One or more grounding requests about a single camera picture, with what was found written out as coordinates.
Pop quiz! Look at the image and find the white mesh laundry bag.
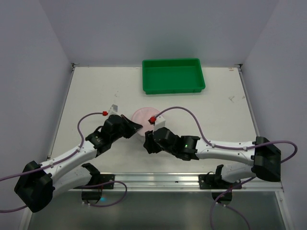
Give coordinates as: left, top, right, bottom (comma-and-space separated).
132, 107, 159, 140

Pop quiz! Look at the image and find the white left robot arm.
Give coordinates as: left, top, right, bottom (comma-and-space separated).
14, 115, 142, 213

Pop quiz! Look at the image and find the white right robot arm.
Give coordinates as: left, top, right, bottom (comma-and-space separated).
143, 127, 281, 184

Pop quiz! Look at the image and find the green plastic tray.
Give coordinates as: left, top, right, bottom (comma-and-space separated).
142, 58, 206, 95

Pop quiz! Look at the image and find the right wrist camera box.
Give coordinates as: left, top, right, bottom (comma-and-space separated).
153, 115, 165, 132

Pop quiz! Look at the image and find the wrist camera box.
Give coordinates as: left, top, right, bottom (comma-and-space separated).
153, 115, 165, 132
108, 104, 119, 116

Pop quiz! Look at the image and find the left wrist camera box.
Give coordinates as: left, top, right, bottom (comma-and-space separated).
108, 104, 119, 116

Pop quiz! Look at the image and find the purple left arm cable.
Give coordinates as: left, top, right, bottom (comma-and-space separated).
0, 111, 128, 213

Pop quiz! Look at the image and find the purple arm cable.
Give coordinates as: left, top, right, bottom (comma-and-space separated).
0, 111, 128, 213
148, 106, 298, 230

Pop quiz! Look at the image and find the aluminium front mounting rail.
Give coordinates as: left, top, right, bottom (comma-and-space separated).
71, 172, 283, 191

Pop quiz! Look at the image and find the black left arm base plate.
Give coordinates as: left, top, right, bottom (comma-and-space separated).
86, 174, 115, 189

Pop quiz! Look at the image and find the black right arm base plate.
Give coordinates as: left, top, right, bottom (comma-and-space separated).
198, 164, 242, 190

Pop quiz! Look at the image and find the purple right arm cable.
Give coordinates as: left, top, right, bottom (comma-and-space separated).
148, 106, 298, 230

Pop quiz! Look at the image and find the aluminium table edge frame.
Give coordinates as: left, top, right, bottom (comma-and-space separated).
18, 62, 293, 230

